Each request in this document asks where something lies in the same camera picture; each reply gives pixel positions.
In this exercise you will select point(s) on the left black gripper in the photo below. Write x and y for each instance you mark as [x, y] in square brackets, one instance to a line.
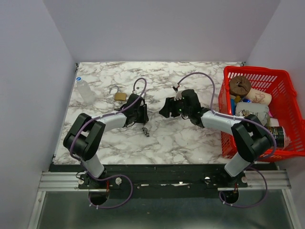
[144, 118]

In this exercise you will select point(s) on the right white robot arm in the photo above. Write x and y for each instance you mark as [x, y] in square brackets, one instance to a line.
[251, 138]

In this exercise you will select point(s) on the large brass padlock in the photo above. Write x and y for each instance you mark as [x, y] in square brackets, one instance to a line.
[118, 96]

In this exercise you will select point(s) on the aluminium frame rail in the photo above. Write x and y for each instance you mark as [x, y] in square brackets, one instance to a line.
[67, 181]

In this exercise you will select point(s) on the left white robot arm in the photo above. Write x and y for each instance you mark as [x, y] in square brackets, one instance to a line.
[84, 137]

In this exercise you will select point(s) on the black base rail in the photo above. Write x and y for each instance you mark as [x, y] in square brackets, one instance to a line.
[120, 183]

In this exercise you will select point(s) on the grey printed pouch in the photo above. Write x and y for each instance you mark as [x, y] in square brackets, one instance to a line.
[259, 110]

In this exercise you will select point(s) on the brown round wooden block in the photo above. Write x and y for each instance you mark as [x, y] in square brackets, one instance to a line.
[239, 86]

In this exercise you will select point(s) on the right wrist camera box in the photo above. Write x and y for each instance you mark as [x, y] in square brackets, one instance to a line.
[178, 95]

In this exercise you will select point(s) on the clear plastic water bottle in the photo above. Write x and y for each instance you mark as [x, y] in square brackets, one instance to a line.
[85, 91]

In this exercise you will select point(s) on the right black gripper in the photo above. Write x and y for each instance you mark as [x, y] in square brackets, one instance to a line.
[169, 107]

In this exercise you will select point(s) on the black printed can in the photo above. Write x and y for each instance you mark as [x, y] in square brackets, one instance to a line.
[280, 136]

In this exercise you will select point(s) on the beige printed cylinder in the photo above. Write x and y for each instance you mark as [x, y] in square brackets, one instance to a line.
[259, 97]

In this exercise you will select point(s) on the red plastic basket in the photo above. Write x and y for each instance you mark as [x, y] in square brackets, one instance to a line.
[283, 106]

